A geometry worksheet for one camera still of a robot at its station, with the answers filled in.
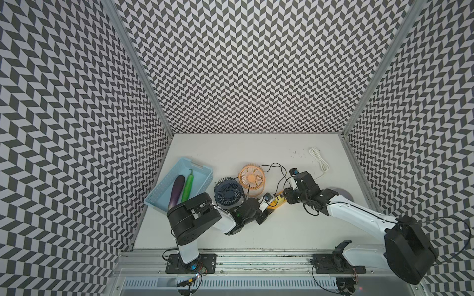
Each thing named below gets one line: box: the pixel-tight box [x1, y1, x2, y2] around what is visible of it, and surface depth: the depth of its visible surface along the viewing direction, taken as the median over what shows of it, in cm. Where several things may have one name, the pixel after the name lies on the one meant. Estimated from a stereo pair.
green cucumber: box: [180, 168, 195, 203], surface depth 96 cm
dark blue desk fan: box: [213, 176, 245, 210], surface depth 86 cm
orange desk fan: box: [238, 162, 267, 198], surface depth 93 cm
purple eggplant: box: [167, 175, 186, 210], surface depth 93 cm
